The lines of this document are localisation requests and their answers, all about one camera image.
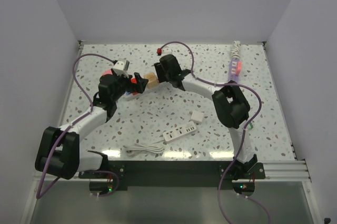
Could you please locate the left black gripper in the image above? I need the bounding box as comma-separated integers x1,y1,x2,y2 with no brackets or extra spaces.
111,68,147,102

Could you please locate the small white cube adapter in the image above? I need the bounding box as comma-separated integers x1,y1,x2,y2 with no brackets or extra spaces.
190,110,204,124

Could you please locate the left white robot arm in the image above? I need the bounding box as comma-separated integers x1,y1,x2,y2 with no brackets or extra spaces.
35,73,148,179

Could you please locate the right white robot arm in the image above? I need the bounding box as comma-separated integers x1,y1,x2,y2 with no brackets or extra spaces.
154,55,257,178

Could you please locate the pink plug adapter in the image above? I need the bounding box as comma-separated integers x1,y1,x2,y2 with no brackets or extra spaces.
235,61,242,76

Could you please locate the red cube socket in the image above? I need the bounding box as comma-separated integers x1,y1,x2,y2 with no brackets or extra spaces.
131,78,144,95

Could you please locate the long white power strip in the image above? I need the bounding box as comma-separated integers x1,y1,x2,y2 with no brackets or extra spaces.
123,80,169,101

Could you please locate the beige dragon cube socket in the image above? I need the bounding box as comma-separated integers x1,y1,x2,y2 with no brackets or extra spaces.
144,72,159,89

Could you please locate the pink triangular power strip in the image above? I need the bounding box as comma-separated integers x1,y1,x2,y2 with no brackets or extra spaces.
102,69,113,76

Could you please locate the white usb power strip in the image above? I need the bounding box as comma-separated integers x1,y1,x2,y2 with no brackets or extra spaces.
163,121,197,143

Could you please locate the purple power strip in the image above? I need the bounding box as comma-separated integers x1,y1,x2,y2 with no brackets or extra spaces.
229,59,240,83

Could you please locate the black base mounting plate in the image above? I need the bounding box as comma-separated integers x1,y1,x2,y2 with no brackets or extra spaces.
79,161,266,193

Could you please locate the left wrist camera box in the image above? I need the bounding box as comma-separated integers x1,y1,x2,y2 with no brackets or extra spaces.
112,59,130,77

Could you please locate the white power strip cord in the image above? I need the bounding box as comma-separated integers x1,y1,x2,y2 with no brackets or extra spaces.
124,139,168,157

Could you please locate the white coiled purple-strip cord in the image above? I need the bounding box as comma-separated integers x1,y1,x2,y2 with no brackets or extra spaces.
230,40,242,61

